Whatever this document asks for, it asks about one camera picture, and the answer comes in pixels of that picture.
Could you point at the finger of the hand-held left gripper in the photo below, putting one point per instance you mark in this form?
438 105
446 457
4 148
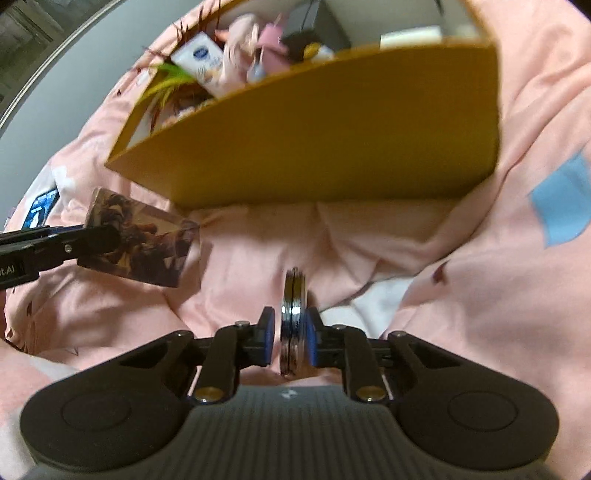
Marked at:
87 242

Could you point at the dark grey box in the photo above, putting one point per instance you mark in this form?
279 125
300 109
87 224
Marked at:
323 23

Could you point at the brown picture card box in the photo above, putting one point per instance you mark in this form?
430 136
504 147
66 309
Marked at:
152 249

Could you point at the round metal compact mirror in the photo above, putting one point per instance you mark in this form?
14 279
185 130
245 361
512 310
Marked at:
292 323

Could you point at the pink plush toy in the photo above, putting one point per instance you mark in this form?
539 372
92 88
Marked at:
238 41

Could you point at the red and green feather toy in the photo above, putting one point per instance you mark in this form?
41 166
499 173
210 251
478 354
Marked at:
171 78

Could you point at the yellow cardboard box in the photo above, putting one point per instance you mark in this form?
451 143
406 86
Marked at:
323 138

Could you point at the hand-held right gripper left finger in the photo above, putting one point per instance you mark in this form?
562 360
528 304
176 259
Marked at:
267 337

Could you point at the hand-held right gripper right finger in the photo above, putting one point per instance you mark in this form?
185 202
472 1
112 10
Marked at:
314 339

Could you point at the white lotion tube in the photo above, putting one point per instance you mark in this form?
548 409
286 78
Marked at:
201 57

